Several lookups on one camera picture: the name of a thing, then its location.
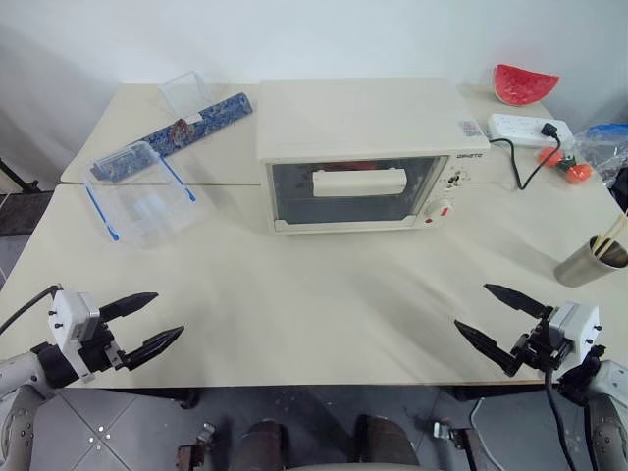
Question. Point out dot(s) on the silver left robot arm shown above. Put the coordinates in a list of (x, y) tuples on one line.
[(17, 375)]

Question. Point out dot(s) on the orange toy fruit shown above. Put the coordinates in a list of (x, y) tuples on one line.
[(580, 174), (549, 157)]

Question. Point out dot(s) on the red watermelon slice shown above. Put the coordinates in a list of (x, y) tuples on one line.
[(522, 86)]

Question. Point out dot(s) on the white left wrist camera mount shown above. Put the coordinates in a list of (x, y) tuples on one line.
[(68, 314)]

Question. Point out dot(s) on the silver metal cup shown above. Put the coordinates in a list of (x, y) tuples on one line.
[(581, 267)]

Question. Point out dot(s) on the blue patterned rolled cloth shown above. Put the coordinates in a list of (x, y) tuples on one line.
[(221, 110)]

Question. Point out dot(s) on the small clear plastic box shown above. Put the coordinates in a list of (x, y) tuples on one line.
[(184, 93)]

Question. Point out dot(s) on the black power plug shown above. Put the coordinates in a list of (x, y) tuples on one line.
[(550, 130)]

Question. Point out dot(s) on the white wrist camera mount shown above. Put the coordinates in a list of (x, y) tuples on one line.
[(68, 314), (579, 326)]

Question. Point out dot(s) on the clear plastic bag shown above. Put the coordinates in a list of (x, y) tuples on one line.
[(601, 144)]

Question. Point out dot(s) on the dark rounded shape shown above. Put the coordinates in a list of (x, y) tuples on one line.
[(265, 444), (385, 441)]

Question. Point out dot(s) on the cream oven knob red mark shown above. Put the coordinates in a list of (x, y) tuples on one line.
[(440, 207)]

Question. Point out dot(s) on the large clear box blue clips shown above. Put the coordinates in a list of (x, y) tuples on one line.
[(147, 206)]

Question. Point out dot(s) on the wooden chopstick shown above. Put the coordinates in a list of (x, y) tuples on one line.
[(608, 234), (615, 238)]

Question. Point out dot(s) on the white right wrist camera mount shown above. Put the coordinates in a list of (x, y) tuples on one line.
[(579, 326)]

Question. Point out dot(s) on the cream toaster oven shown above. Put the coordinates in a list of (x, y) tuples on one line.
[(353, 118)]

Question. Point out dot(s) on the black object beside bag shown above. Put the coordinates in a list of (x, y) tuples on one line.
[(619, 191)]

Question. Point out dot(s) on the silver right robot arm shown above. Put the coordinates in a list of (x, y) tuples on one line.
[(606, 392)]

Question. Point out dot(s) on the black stand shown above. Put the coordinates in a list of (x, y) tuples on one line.
[(17, 176)]

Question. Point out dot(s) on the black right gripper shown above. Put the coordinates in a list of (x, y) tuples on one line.
[(539, 348)]

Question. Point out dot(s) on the white power strip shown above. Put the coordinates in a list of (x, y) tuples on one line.
[(515, 126)]

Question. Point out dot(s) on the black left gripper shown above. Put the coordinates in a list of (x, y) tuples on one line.
[(100, 350)]

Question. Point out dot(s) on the black table caster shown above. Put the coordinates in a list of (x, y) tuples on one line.
[(190, 397), (449, 434), (196, 449)]

